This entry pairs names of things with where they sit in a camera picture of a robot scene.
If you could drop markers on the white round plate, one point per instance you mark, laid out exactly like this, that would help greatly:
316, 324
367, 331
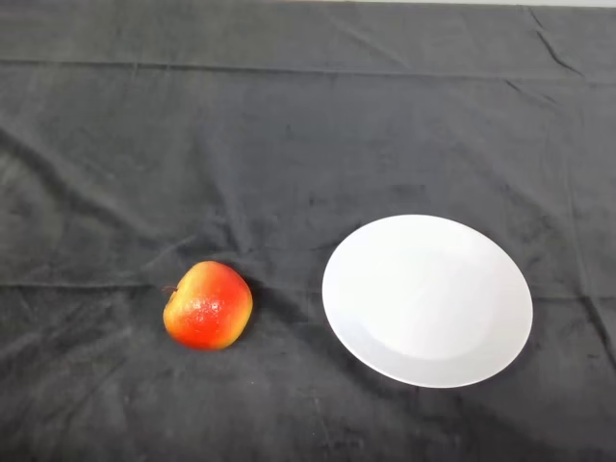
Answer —
427, 300

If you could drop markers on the black cloth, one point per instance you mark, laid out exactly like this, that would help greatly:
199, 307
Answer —
240, 144

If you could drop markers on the red yellow apple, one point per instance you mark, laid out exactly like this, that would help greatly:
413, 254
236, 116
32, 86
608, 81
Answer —
208, 308

